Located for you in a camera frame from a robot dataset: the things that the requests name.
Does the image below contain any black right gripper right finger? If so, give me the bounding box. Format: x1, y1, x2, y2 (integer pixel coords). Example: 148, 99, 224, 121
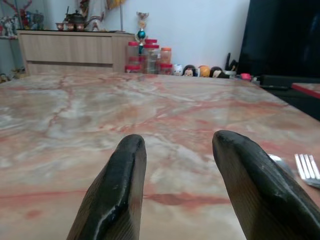
212, 129, 320, 240

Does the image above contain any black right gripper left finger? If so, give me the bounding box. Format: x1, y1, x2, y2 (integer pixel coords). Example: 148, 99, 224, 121
66, 134, 148, 240

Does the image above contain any silver metal spoon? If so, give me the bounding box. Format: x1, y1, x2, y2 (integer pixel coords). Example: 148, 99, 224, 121
268, 154, 297, 178

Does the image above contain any silver metal fork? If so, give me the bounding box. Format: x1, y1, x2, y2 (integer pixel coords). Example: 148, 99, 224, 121
294, 153, 320, 189

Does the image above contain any black remote control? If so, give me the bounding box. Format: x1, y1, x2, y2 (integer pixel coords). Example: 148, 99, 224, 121
259, 84, 291, 91

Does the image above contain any red-edged marble side table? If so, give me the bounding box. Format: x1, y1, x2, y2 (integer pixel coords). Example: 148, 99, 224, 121
291, 82, 320, 100

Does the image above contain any short red-lidded plastic jar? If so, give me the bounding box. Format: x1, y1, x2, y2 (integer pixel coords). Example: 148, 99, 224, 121
124, 64, 141, 74

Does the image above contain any dark-haired doll head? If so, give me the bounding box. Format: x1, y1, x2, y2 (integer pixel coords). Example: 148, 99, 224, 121
209, 66, 230, 79

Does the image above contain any black utensil holder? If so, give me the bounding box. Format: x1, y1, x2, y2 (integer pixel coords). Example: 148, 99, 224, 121
224, 52, 239, 76

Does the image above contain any small red-lidded snack jar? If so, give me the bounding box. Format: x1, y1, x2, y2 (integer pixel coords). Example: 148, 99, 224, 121
159, 63, 173, 76

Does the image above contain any orange round toy head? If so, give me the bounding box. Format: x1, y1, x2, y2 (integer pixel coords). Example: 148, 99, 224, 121
198, 65, 211, 78

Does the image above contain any large clear red-lidded jar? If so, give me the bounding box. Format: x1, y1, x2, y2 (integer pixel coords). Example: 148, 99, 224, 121
143, 44, 161, 75

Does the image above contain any tall red-lidded plastic jar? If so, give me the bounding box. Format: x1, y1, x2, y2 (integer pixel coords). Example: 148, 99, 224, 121
126, 41, 140, 66

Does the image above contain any orange-lidded plastic jar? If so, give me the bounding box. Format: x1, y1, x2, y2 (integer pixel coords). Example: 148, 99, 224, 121
160, 47, 173, 65

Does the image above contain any light wooden sideboard cabinet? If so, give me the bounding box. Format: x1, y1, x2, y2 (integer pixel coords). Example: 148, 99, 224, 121
16, 29, 137, 76

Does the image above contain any large black television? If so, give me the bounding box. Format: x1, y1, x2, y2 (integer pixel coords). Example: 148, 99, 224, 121
236, 0, 320, 78

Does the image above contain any gold and teal trophy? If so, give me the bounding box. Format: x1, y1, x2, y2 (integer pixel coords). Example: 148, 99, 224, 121
136, 11, 150, 44

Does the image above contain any dark metal teapot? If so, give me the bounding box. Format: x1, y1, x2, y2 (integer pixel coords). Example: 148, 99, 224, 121
64, 9, 88, 31

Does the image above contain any white robed statue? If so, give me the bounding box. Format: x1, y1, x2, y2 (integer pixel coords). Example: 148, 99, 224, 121
79, 0, 109, 32

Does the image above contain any red toy figurine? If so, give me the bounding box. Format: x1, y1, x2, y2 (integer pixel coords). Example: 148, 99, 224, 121
17, 0, 33, 31

